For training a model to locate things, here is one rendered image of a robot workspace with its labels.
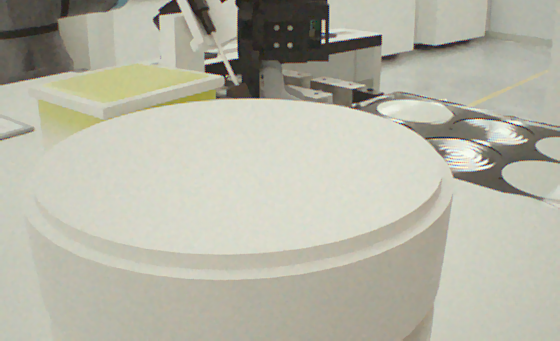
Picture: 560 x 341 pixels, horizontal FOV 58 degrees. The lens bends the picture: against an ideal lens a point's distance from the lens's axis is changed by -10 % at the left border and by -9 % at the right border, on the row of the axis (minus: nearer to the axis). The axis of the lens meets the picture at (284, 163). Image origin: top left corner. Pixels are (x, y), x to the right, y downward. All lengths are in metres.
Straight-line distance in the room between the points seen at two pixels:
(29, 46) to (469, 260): 0.88
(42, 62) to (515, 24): 8.30
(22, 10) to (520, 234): 0.89
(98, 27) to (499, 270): 3.67
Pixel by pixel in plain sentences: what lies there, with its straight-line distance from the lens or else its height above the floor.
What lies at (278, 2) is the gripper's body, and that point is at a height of 1.05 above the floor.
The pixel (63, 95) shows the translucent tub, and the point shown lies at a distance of 0.27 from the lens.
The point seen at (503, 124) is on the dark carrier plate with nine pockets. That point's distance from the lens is 0.71.
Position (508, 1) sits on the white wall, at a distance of 8.95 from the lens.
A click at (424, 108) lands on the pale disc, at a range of 0.74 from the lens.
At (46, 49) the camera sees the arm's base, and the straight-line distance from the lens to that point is 1.02.
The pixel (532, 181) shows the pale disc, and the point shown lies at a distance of 0.54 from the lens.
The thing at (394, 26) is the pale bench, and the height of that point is 0.39.
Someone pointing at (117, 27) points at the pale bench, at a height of 0.69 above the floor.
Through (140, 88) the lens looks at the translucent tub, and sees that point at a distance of 0.26.
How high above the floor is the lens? 1.09
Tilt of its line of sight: 21 degrees down
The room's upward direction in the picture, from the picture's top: straight up
